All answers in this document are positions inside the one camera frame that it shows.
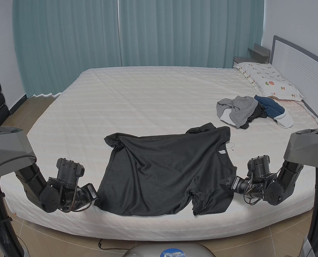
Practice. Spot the blue-green curtain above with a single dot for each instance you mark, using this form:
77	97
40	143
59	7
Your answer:
188	23
68	36

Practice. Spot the pile of clothes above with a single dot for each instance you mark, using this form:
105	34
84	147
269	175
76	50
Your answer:
242	111

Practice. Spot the bed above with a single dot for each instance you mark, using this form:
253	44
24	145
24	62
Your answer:
148	98

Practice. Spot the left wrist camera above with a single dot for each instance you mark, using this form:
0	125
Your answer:
68	169

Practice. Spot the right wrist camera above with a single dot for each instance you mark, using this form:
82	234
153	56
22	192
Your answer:
260	167

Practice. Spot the white printed pillow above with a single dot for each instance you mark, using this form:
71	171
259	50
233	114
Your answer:
271	80

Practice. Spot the grey bedside table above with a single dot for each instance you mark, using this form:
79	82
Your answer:
259	53

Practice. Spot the black T-shirt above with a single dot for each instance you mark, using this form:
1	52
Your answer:
159	170

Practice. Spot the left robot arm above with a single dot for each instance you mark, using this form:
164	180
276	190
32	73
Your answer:
6	146

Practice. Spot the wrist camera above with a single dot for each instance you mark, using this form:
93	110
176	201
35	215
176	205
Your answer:
68	169
260	167

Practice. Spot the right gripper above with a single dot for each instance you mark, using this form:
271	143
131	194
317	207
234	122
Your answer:
238	185

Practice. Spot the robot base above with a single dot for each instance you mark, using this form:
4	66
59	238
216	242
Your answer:
167	250

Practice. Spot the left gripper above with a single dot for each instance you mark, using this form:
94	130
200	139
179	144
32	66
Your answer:
88	195

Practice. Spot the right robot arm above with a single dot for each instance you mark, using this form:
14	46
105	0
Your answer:
306	146

